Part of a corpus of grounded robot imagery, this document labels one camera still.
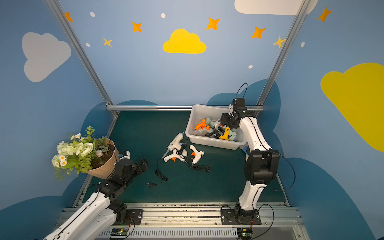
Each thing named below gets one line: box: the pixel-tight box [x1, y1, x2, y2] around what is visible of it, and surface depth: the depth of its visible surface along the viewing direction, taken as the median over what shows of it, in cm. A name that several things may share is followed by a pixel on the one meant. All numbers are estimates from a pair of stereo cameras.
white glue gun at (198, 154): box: [189, 145, 205, 165], surface depth 98 cm
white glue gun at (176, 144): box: [162, 132, 184, 159], surface depth 103 cm
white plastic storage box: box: [185, 104, 247, 150], surface depth 106 cm
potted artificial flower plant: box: [51, 125, 120, 182], surface depth 67 cm
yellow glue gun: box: [219, 127, 231, 141], surface depth 103 cm
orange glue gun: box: [194, 118, 211, 131], surface depth 109 cm
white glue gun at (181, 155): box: [163, 149, 188, 163], surface depth 97 cm
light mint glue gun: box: [206, 117, 216, 126], surface depth 113 cm
